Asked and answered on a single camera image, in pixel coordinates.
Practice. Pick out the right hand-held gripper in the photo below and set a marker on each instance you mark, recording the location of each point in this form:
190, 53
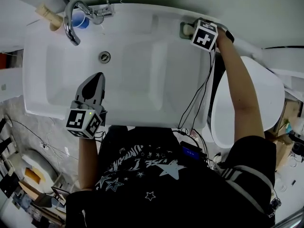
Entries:
204, 35

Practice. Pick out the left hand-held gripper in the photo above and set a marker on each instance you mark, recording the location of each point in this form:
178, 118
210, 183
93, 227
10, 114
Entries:
82, 122

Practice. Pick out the beige bar of soap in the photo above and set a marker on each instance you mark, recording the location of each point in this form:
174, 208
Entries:
188, 29

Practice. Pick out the person's left forearm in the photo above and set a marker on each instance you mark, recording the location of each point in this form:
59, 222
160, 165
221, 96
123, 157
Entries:
88, 163

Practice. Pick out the person's right forearm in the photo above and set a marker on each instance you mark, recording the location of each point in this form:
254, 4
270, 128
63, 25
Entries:
240, 84

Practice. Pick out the metal sink drain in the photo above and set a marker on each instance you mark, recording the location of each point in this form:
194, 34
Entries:
104, 57

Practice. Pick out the white ceramic sink basin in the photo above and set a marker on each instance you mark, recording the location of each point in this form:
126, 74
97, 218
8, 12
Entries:
147, 79

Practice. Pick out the chrome faucet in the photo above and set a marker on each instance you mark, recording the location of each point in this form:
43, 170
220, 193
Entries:
71, 25

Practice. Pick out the blue plastic cup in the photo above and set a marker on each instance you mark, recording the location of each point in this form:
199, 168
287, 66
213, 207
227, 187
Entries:
79, 20

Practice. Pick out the white toilet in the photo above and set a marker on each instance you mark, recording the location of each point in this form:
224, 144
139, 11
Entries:
261, 98

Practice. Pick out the beige tube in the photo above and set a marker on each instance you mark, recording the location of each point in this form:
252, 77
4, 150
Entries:
48, 14

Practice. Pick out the white tub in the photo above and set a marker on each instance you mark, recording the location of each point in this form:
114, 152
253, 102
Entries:
40, 167

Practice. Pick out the black device with blue screen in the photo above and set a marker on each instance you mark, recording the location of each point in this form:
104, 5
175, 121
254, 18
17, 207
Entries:
191, 151

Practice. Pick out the person's black star-print shirt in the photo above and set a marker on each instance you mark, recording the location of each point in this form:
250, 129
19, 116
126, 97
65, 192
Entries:
180, 186

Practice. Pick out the metal pipe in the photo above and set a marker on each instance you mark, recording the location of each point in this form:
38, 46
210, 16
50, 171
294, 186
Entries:
289, 218

